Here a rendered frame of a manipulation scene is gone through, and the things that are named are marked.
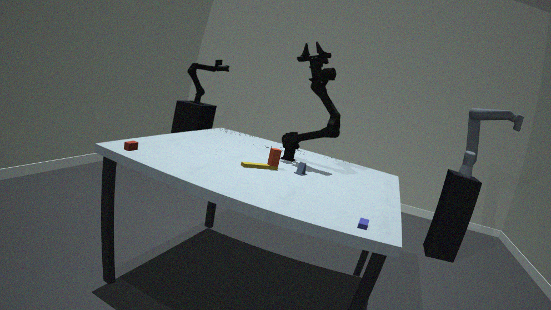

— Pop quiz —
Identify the small red-brown block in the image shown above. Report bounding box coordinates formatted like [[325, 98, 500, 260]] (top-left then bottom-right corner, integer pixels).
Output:
[[124, 141, 138, 151]]

